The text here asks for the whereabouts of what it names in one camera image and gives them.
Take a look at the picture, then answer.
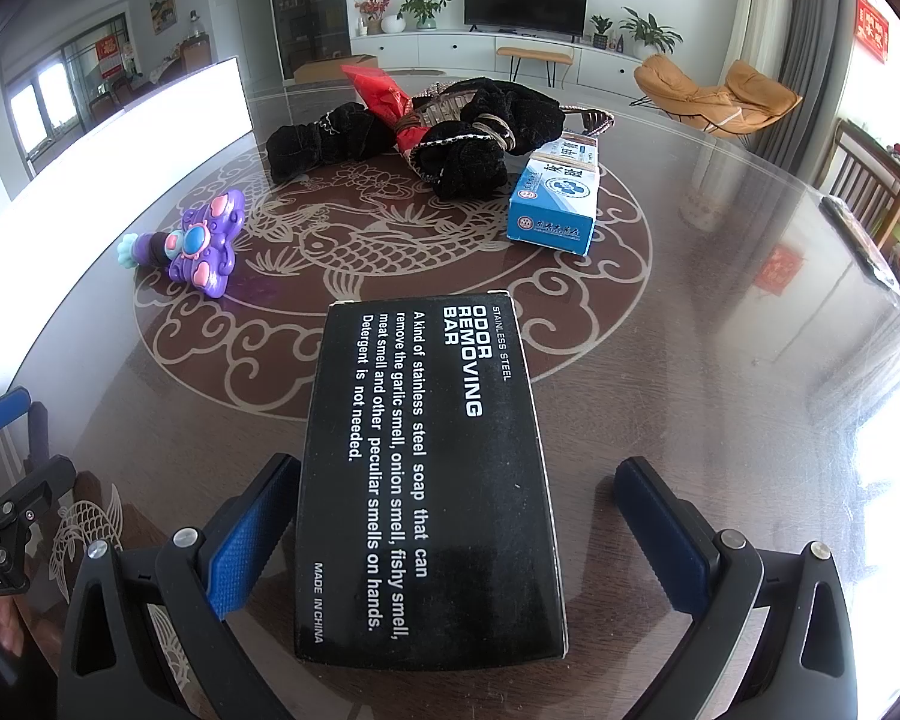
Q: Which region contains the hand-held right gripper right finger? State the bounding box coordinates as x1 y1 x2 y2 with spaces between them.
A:
615 456 856 720

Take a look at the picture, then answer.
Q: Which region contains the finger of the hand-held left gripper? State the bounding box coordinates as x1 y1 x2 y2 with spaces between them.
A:
0 388 50 466
0 454 77 541

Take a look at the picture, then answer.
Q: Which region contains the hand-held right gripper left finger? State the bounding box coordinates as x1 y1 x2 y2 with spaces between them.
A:
58 452 302 720

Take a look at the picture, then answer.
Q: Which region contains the black cardboard box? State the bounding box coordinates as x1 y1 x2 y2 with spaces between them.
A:
294 291 569 670

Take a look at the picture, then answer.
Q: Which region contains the red snack packet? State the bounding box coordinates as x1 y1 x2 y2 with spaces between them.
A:
341 64 451 158

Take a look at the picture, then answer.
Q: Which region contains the brown patterned glass desktop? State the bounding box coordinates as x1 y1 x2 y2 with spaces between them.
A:
0 75 900 720

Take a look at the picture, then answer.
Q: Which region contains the purple plastic toy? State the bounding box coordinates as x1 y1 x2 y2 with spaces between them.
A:
118 190 247 301

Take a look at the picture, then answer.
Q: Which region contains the blue white carton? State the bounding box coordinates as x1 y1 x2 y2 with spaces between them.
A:
507 131 601 256

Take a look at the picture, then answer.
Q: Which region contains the black velvet scrunchie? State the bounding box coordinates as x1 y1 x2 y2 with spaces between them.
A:
412 79 567 200
266 106 398 182

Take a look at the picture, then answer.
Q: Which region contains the wooden dining chair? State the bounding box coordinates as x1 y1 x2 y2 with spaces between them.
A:
825 118 900 241

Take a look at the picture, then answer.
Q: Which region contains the orange lounge chair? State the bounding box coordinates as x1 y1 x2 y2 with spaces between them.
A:
634 52 803 137

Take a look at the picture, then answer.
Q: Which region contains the wooden bench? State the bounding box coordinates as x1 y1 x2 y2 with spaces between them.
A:
496 46 575 87

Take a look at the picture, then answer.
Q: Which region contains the dark display cabinet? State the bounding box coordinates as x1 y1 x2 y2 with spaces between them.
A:
266 0 346 80

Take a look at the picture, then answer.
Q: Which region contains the large leafy potted plant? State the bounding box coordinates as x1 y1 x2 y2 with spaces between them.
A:
619 7 683 59

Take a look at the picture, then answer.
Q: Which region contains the grey curtain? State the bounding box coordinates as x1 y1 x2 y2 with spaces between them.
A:
772 0 860 173

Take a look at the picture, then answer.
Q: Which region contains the white TV cabinet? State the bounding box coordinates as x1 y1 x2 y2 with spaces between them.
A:
349 30 646 83

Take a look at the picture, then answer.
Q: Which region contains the red flower arrangement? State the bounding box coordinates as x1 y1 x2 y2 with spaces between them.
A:
356 0 395 35

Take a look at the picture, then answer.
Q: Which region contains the cream curtain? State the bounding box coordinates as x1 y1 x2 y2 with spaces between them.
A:
735 0 796 68

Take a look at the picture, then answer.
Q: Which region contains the bushy green potted plant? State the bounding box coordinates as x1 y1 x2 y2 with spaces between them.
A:
397 0 451 31

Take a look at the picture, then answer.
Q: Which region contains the black television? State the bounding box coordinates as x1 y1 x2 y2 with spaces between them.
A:
463 0 590 38

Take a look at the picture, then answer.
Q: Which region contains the red wall decoration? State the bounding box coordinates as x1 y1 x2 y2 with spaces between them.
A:
855 0 892 65

